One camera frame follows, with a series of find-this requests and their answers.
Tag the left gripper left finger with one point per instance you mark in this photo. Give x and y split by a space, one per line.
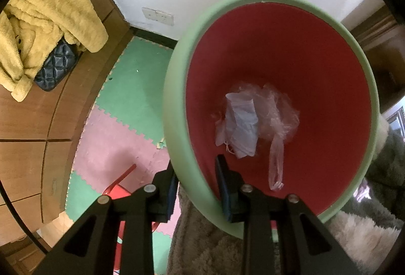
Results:
153 203

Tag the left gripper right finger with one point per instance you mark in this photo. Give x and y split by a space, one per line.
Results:
243 203

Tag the clear plastic blister tray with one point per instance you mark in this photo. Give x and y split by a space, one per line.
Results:
238 129

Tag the clear plastic bag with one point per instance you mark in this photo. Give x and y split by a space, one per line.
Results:
278 123

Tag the red bin with green rim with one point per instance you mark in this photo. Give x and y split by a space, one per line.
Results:
281 90

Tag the green pink foam floor mat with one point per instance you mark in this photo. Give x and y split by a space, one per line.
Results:
124 128

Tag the grey fuzzy pants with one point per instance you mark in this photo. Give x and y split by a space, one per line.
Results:
346 244

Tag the black quilted handbag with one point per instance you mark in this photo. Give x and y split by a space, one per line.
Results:
59 63

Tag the dark wooden headboard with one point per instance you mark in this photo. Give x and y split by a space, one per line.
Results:
382 39

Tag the yellow fleece jacket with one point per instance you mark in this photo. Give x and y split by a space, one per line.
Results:
31 29

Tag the white wall power socket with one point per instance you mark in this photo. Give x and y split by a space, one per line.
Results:
158 16

